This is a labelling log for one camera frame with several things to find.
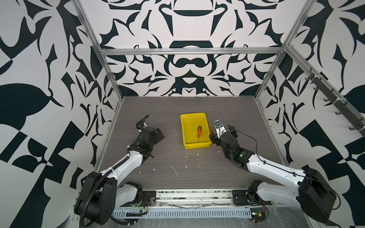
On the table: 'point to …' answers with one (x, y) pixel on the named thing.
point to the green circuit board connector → (258, 214)
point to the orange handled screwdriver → (199, 130)
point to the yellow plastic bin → (195, 130)
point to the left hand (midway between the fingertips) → (155, 131)
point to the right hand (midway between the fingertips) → (221, 127)
